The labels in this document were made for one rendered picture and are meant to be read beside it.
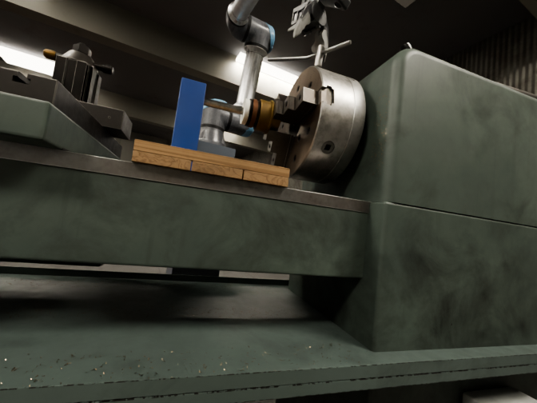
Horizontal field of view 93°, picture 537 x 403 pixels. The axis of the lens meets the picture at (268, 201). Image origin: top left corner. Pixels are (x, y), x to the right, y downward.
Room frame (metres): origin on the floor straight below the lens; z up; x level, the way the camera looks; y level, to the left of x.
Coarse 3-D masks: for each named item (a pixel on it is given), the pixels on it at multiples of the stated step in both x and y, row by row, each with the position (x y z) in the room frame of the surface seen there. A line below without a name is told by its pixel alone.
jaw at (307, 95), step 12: (288, 96) 0.63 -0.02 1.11; (300, 96) 0.60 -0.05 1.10; (312, 96) 0.59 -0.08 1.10; (324, 96) 0.59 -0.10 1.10; (276, 108) 0.64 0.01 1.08; (288, 108) 0.62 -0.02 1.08; (300, 108) 0.62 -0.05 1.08; (312, 108) 0.61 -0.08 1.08; (288, 120) 0.67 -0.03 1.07; (300, 120) 0.67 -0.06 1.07
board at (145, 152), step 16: (144, 144) 0.45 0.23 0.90; (160, 144) 0.46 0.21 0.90; (144, 160) 0.45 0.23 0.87; (160, 160) 0.46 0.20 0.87; (176, 160) 0.47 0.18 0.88; (192, 160) 0.48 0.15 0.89; (208, 160) 0.48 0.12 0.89; (224, 160) 0.49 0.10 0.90; (240, 160) 0.50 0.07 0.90; (224, 176) 0.49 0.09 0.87; (240, 176) 0.50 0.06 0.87; (256, 176) 0.51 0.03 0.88; (272, 176) 0.52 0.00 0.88; (288, 176) 0.53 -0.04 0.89
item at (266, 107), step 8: (256, 104) 0.65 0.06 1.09; (264, 104) 0.66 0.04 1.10; (272, 104) 0.66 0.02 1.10; (256, 112) 0.65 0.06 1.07; (264, 112) 0.66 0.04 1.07; (272, 112) 0.66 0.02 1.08; (248, 120) 0.66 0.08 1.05; (256, 120) 0.67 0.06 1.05; (264, 120) 0.66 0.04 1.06; (272, 120) 0.68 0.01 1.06; (256, 128) 0.69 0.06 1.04; (264, 128) 0.68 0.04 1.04; (272, 128) 0.70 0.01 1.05
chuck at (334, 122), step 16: (304, 80) 0.69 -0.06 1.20; (320, 80) 0.59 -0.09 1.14; (336, 80) 0.61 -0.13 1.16; (336, 96) 0.59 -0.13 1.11; (352, 96) 0.61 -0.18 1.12; (320, 112) 0.58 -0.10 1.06; (336, 112) 0.59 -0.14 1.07; (352, 112) 0.60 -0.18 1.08; (288, 128) 0.77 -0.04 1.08; (304, 128) 0.66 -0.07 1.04; (320, 128) 0.59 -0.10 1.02; (336, 128) 0.60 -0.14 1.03; (304, 144) 0.64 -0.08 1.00; (320, 144) 0.61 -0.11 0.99; (336, 144) 0.62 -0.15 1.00; (288, 160) 0.74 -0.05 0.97; (304, 160) 0.64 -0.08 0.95; (320, 160) 0.64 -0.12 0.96; (336, 160) 0.65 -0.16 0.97; (304, 176) 0.71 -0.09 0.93; (320, 176) 0.70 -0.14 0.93
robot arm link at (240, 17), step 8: (240, 0) 0.93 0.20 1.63; (248, 0) 0.91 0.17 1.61; (256, 0) 0.91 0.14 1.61; (232, 8) 1.00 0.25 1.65; (240, 8) 0.96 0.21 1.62; (248, 8) 0.95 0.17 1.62; (232, 16) 1.02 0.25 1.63; (240, 16) 1.00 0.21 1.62; (248, 16) 1.02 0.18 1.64; (232, 24) 1.05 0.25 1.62; (240, 24) 1.05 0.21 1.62; (232, 32) 1.10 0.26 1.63; (240, 32) 1.09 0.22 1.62; (240, 40) 1.14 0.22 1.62
